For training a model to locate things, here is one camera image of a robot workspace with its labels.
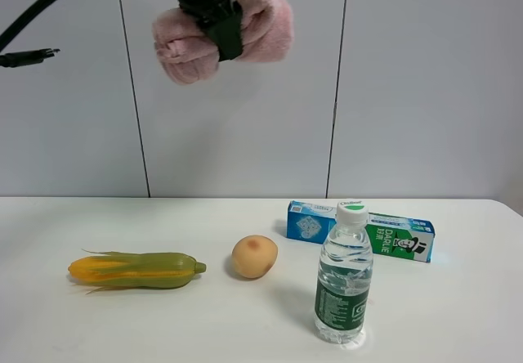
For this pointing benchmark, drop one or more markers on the green white toothpaste box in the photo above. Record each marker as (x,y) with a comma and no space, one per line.
(392,236)

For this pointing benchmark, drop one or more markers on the pink towel black band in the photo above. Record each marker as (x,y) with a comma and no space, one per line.
(257,31)

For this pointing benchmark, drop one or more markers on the toy corn cob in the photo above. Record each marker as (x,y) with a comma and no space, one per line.
(117,270)

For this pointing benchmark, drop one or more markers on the clear water bottle green label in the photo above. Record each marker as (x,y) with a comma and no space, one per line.
(344,275)

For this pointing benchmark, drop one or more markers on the toy peach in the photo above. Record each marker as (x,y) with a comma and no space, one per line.
(253,256)

